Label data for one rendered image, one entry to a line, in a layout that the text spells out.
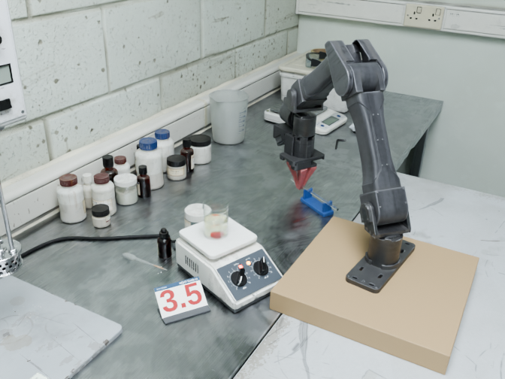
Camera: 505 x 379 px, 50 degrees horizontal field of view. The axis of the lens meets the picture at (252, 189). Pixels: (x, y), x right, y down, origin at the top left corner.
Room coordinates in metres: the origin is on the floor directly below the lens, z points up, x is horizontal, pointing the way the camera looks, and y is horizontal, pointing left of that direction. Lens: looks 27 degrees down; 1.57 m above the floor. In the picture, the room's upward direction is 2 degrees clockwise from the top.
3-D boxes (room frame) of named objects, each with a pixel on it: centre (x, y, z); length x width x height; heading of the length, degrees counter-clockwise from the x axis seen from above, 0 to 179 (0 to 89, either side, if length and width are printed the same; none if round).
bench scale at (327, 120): (1.85, -0.18, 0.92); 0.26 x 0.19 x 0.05; 56
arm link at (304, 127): (1.28, -0.12, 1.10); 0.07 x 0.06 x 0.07; 21
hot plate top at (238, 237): (0.93, 0.07, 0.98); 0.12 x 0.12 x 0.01; 41
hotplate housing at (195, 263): (0.91, 0.05, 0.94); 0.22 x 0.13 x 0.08; 41
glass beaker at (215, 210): (0.92, 0.07, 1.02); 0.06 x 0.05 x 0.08; 137
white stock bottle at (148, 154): (1.30, 0.28, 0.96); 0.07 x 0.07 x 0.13
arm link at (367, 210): (0.91, -0.26, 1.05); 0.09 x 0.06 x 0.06; 111
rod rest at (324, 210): (1.21, -0.17, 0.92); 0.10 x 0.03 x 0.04; 33
